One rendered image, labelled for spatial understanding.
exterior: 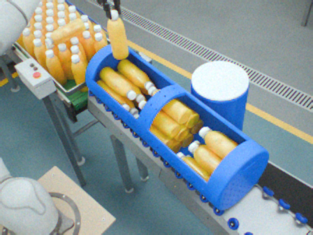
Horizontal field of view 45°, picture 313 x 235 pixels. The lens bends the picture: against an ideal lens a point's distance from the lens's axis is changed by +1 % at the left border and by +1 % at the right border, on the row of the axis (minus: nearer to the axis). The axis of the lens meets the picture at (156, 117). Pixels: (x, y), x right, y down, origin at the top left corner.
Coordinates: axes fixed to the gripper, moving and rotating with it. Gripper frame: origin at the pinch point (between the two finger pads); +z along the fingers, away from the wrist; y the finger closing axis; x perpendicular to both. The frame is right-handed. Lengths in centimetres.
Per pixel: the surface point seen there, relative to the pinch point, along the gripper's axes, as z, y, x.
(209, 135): 29, -1, -57
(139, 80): 34.9, 1.8, -8.6
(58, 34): 30, -10, 43
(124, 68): 34.5, 1.7, 2.5
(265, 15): 149, 218, 76
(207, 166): 34, -10, -64
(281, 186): 133, 62, -62
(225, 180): 29, -11, -74
